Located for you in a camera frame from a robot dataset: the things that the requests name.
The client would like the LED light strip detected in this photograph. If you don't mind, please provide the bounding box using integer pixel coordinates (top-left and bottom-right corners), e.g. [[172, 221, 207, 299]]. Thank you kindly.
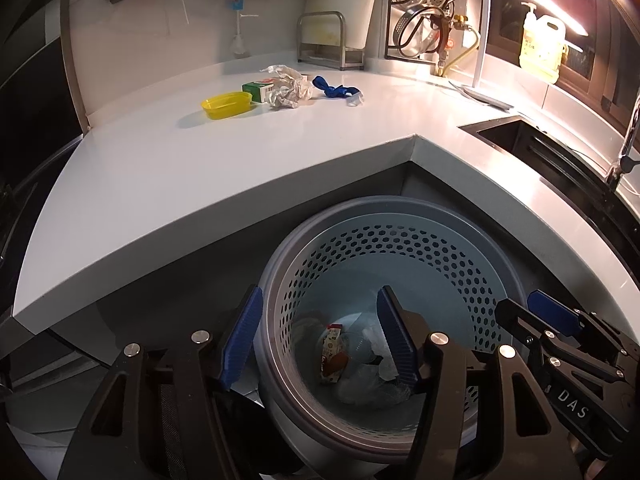
[[520, 0, 591, 37]]

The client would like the yellow plastic tray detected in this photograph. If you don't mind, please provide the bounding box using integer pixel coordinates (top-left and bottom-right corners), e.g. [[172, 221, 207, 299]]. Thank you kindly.
[[201, 91, 254, 121]]

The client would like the bottle brush with blue tag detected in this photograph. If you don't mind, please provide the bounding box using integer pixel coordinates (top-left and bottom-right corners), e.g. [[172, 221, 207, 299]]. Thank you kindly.
[[230, 0, 258, 58]]

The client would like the clear plastic bag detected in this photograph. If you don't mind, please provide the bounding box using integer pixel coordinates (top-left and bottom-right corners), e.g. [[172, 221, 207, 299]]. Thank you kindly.
[[336, 362, 416, 403]]

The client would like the small green carton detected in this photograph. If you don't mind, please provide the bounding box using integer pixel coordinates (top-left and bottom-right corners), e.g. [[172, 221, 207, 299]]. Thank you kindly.
[[242, 80, 276, 104]]

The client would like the yellow soap bottle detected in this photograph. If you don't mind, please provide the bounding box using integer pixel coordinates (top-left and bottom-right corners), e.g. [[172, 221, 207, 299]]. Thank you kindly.
[[519, 2, 568, 85]]

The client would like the steel kitchen sink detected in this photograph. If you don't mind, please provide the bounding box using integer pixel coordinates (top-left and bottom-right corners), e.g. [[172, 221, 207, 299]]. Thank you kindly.
[[460, 115, 640, 271]]

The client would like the metal faucet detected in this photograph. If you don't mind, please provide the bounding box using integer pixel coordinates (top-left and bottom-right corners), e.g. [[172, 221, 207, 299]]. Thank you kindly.
[[605, 85, 640, 191]]

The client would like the grey perforated waste bin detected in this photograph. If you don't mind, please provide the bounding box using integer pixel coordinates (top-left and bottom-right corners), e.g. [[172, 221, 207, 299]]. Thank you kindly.
[[255, 196, 528, 463]]

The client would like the metal board stand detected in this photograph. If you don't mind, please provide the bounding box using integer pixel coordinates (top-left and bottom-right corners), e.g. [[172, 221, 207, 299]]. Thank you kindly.
[[296, 11, 366, 70]]

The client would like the round metal strainer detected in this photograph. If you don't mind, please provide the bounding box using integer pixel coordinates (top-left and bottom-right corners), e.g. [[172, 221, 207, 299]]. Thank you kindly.
[[395, 4, 453, 57]]

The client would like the black wire rack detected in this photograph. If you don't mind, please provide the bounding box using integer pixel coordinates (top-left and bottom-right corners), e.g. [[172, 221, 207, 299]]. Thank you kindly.
[[385, 0, 476, 61]]

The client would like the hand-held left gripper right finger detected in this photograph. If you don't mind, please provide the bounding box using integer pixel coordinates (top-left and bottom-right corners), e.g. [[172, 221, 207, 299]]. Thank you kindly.
[[376, 286, 583, 480]]

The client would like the dark framed window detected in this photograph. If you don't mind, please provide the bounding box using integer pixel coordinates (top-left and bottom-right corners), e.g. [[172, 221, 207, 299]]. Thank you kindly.
[[487, 0, 640, 126]]

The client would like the crumpled white paper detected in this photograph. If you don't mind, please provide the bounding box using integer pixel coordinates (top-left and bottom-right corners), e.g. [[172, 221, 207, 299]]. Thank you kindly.
[[260, 64, 315, 111]]

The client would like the brass gas valve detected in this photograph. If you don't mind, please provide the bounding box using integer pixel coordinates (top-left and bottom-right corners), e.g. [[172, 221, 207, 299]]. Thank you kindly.
[[435, 10, 481, 78]]

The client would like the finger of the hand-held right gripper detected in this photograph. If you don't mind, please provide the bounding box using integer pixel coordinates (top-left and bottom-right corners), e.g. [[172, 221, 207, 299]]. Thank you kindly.
[[527, 290, 640, 363], [495, 298, 628, 383]]

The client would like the red and white snack wrapper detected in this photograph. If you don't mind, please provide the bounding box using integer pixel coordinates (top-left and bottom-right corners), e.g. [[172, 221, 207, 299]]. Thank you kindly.
[[320, 324, 348, 386]]

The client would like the person's leg in dark trousers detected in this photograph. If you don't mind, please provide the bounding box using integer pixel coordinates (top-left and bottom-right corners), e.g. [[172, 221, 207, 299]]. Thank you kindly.
[[215, 390, 306, 480]]

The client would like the white vertical pipe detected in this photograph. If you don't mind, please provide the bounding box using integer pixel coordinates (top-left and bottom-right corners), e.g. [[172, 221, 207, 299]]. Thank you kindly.
[[472, 0, 494, 91]]

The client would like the white flat utensil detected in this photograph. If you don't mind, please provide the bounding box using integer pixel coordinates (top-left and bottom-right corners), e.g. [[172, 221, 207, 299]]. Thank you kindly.
[[447, 80, 516, 111]]

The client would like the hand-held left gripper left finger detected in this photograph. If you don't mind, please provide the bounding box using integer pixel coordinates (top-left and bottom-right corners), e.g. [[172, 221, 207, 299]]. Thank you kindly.
[[57, 286, 264, 480]]

